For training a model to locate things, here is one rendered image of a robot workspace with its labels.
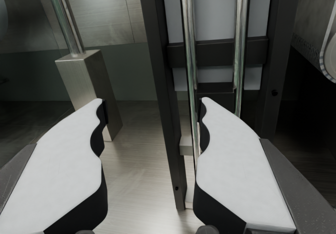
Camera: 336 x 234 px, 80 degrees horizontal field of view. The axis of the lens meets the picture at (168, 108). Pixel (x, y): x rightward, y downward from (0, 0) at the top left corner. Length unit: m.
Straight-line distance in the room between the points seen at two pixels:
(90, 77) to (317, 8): 0.51
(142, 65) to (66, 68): 0.30
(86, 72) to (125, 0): 0.30
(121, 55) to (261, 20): 0.61
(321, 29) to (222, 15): 0.20
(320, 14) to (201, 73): 0.24
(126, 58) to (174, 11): 0.55
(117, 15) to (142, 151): 0.47
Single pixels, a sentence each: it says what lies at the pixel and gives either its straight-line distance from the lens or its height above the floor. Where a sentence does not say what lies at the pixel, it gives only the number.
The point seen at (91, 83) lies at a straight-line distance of 0.58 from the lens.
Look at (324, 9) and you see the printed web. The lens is 0.44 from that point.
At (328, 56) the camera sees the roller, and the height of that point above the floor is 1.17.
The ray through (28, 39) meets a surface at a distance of 0.86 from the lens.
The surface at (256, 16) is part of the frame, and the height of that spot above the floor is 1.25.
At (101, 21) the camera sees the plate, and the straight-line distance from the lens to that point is 0.81.
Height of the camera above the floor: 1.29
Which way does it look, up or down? 30 degrees down
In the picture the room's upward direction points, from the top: 8 degrees counter-clockwise
